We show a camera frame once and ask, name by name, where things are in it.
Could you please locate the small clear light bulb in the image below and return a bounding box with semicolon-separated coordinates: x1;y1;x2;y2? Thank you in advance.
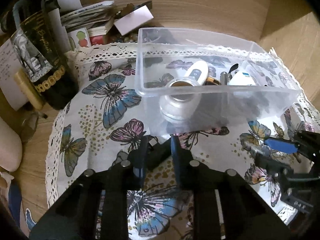
241;140;264;158

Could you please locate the small black clip object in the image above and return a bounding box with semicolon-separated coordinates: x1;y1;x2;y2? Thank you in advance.
146;136;171;171

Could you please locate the silver metal cylinder flashlight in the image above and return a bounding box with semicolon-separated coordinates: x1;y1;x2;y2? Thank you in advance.
220;72;229;85

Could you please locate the white small bottle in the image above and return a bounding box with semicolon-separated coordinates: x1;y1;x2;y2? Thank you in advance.
228;71;257;86

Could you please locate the butterfly print lace cloth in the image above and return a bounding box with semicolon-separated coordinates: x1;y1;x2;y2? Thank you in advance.
46;44;319;239

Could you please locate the beige cylindrical object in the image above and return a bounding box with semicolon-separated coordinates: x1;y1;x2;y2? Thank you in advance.
0;119;23;172

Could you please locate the clear plastic storage box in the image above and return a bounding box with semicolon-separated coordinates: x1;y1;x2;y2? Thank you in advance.
135;28;301;135

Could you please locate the white round jar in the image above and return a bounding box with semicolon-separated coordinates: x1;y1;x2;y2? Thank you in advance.
159;77;201;124

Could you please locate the white thermometer device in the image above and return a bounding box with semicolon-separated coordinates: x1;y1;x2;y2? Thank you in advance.
183;60;209;85

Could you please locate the yellow lip balm tube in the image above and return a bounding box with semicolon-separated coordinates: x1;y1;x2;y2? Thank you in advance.
14;69;44;111

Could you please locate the white notepaper sheet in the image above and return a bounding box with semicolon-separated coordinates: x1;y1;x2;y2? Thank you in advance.
0;40;28;111

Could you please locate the dark wine bottle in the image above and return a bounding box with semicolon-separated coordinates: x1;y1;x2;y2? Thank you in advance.
1;0;79;110

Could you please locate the stack of books and papers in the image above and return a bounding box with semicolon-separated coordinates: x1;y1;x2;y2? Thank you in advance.
42;0;153;51

